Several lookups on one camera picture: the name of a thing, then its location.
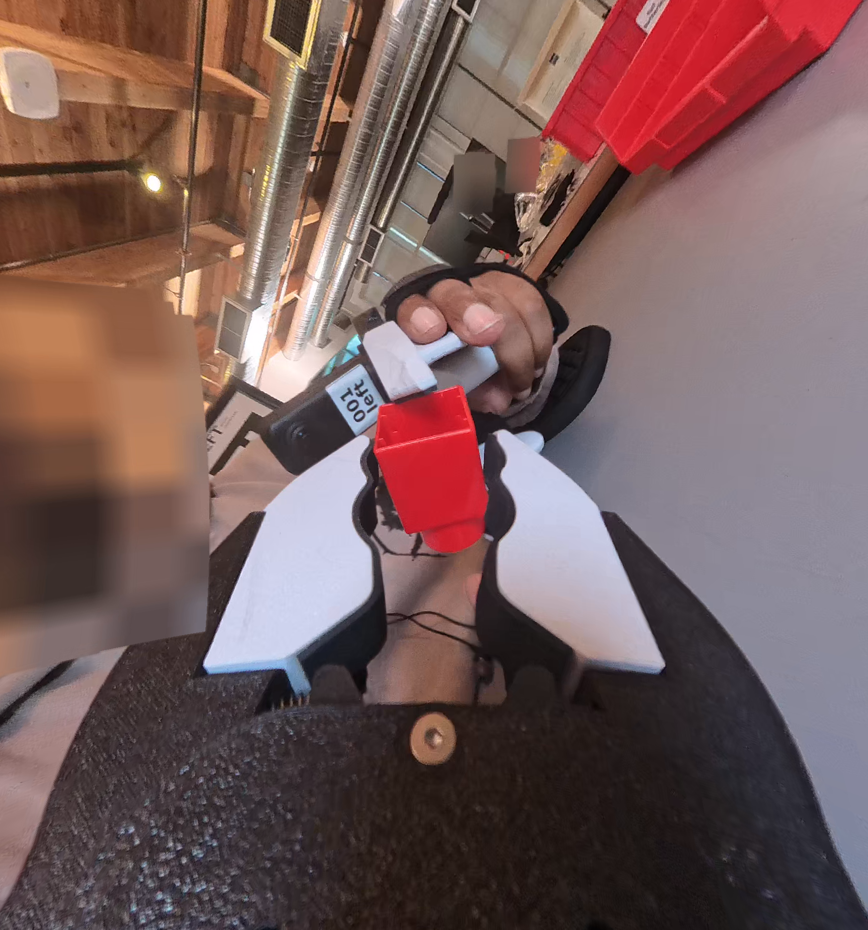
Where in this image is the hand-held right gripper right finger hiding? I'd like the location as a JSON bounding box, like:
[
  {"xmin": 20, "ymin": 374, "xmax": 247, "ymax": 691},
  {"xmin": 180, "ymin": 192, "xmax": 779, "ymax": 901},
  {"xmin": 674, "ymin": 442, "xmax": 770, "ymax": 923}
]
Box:
[{"xmin": 476, "ymin": 429, "xmax": 667, "ymax": 673}]

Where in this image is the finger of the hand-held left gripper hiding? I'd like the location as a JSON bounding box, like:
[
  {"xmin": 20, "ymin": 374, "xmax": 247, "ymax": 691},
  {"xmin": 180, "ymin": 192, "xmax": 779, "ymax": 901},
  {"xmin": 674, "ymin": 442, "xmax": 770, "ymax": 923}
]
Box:
[{"xmin": 365, "ymin": 323, "xmax": 438, "ymax": 404}]

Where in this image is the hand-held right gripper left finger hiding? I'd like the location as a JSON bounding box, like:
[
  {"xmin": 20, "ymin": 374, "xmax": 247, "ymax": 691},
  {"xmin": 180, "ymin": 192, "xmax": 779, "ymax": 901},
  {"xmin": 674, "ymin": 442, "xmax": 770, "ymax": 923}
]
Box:
[{"xmin": 203, "ymin": 436, "xmax": 389, "ymax": 673}]

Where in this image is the red plastic block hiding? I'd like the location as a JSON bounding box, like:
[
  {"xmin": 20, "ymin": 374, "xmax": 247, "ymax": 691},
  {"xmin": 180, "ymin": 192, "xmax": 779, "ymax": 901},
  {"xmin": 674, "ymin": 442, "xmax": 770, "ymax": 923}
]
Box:
[{"xmin": 373, "ymin": 387, "xmax": 492, "ymax": 555}]

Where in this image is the black object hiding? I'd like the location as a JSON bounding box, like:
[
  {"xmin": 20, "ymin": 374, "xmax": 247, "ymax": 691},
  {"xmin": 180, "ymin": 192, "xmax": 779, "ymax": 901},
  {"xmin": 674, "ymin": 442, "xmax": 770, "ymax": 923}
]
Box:
[{"xmin": 539, "ymin": 170, "xmax": 576, "ymax": 226}]

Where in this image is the person's left hand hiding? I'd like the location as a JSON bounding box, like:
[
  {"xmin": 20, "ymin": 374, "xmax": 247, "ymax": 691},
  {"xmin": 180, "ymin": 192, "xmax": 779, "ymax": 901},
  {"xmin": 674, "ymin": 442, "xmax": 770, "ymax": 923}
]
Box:
[{"xmin": 396, "ymin": 275, "xmax": 556, "ymax": 415}]

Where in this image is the black framed marker sign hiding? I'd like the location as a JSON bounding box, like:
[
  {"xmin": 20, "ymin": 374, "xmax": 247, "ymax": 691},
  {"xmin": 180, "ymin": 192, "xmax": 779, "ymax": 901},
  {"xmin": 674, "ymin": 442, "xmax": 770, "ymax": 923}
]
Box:
[{"xmin": 205, "ymin": 378, "xmax": 282, "ymax": 477}]

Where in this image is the wooden table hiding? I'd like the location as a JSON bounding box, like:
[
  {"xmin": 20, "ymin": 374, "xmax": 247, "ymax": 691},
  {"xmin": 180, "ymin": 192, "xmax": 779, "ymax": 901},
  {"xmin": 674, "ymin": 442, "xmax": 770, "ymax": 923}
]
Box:
[{"xmin": 521, "ymin": 145, "xmax": 620, "ymax": 280}]

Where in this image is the large red plastic bin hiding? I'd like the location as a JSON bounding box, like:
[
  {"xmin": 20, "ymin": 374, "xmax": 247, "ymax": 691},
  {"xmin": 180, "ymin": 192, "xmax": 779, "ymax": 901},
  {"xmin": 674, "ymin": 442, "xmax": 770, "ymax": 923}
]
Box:
[{"xmin": 542, "ymin": 0, "xmax": 667, "ymax": 162}]

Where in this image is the black lighting track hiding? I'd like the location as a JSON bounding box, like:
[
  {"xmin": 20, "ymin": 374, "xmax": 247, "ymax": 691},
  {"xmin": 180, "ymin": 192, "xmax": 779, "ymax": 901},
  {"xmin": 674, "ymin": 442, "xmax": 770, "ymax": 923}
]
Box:
[{"xmin": 0, "ymin": 161, "xmax": 144, "ymax": 180}]

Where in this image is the low red plastic bin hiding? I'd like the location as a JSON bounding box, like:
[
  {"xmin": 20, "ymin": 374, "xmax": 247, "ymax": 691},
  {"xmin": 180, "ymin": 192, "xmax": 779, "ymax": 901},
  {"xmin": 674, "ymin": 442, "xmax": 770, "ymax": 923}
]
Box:
[{"xmin": 595, "ymin": 0, "xmax": 865, "ymax": 175}]

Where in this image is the white ceiling access point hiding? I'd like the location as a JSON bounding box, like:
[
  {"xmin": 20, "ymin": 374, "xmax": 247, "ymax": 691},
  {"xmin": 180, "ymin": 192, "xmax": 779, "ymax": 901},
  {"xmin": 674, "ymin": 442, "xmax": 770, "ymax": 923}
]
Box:
[{"xmin": 0, "ymin": 47, "xmax": 61, "ymax": 119}]

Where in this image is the black cord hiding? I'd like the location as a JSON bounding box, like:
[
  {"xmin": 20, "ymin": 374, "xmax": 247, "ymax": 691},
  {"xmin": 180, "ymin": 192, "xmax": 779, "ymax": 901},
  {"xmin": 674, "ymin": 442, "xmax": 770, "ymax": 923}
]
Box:
[{"xmin": 387, "ymin": 610, "xmax": 495, "ymax": 685}]

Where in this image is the silver ventilation duct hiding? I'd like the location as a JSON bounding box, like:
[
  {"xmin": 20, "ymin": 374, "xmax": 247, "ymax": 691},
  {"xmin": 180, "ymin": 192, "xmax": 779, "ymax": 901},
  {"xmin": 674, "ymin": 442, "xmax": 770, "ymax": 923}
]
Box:
[
  {"xmin": 281, "ymin": 0, "xmax": 471, "ymax": 362},
  {"xmin": 234, "ymin": 0, "xmax": 351, "ymax": 313}
]

